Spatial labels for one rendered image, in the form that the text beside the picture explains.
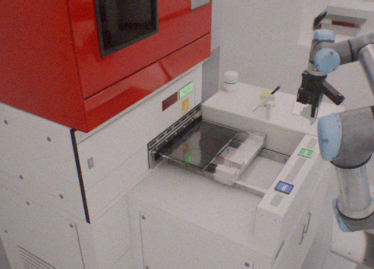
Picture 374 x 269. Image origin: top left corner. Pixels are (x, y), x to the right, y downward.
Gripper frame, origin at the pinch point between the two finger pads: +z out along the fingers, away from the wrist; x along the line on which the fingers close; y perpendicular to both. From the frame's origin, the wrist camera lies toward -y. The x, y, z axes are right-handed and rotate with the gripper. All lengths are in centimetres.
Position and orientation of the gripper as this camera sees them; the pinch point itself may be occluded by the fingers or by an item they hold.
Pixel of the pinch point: (313, 122)
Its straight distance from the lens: 159.7
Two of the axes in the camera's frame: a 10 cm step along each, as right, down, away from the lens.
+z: 0.0, 8.5, 5.2
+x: -5.2, 4.5, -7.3
